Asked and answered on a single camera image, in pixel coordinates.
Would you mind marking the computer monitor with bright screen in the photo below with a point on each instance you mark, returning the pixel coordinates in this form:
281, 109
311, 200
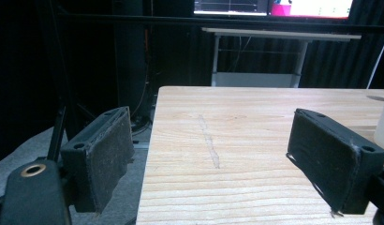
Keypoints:
312, 7

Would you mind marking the white rod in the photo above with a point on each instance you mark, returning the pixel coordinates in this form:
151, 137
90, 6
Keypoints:
378, 62

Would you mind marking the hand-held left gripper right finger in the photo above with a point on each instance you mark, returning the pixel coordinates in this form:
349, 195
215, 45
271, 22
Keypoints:
327, 162

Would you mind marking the black metal stand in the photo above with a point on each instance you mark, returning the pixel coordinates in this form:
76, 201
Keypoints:
130, 59

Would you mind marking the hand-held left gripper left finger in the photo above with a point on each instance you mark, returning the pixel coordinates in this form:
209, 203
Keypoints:
99, 165

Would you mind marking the white desk with metal legs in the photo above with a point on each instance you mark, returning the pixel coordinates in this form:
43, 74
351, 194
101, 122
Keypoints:
268, 56

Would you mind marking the computer monitor with dark screen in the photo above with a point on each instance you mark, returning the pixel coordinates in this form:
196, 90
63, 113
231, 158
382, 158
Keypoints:
230, 7

